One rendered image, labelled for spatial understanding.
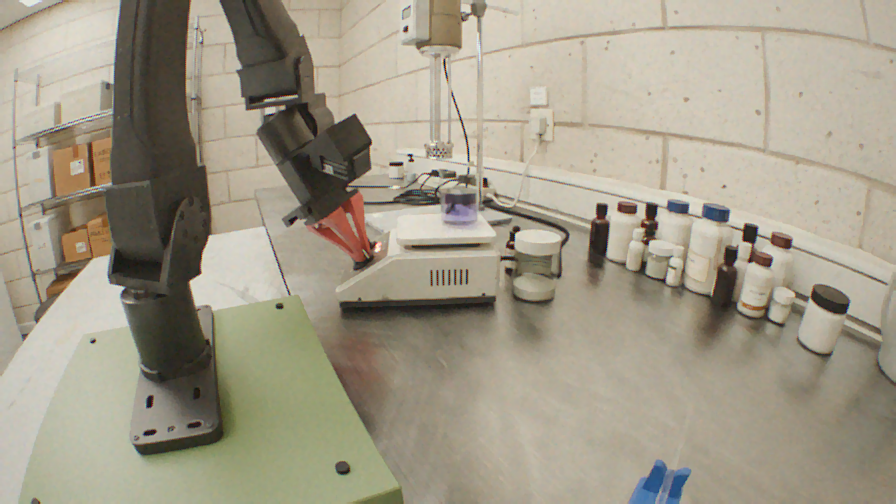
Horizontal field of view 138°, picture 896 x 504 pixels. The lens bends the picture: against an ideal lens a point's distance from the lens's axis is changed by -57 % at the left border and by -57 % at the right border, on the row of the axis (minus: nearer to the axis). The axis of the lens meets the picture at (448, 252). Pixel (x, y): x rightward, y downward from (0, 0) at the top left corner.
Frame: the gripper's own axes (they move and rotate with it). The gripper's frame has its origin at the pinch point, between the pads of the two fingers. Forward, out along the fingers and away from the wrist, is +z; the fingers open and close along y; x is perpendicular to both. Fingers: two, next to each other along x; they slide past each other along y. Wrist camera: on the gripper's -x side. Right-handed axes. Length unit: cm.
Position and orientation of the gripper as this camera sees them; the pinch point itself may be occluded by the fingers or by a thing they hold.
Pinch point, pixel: (361, 252)
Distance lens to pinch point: 48.8
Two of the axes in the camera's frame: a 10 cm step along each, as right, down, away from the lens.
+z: 5.0, 8.0, 3.3
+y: 5.2, -5.8, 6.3
